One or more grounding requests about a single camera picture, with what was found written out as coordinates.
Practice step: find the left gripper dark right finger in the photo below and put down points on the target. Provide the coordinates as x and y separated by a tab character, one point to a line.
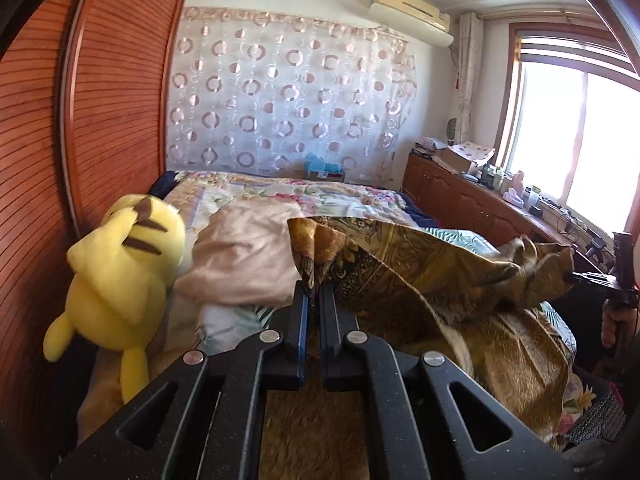
424	417

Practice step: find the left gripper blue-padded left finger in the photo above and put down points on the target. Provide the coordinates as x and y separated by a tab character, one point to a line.
202	417

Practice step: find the golden brown patterned garment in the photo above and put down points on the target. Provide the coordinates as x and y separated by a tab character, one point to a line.
316	434

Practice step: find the person's right hand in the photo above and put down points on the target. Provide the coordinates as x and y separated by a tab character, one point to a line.
618	323

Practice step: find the palm leaf bed cover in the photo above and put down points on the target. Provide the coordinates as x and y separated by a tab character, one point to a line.
465	239

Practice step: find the yellow plush toy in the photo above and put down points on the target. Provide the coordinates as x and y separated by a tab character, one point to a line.
117	299

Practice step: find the folded beige garment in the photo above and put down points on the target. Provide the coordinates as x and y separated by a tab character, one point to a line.
244	256

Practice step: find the wooden window cabinet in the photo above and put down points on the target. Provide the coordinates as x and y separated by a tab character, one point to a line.
459	204

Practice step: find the cardboard box with dotted paper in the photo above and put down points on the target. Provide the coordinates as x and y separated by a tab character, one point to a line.
466	157

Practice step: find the teal object at headboard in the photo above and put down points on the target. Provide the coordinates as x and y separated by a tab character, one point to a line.
316	168

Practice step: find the white patterned window curtain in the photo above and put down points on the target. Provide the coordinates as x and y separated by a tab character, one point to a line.
470	54

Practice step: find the pink circle sheer curtain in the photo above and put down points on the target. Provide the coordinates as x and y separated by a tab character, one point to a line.
266	93

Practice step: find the red wooden wardrobe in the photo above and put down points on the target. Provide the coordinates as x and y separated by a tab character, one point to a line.
84	86

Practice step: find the white wall air conditioner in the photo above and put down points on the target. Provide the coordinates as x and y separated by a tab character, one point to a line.
414	18

